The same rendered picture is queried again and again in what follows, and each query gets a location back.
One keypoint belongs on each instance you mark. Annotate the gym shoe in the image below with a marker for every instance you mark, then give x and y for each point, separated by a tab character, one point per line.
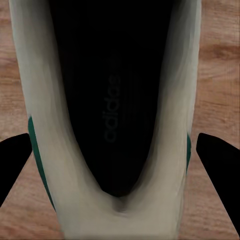
110	89

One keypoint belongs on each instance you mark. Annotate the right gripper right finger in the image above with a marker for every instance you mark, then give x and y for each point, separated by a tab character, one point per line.
222	163

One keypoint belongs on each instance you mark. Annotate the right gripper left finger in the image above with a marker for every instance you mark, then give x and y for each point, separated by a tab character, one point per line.
14	153

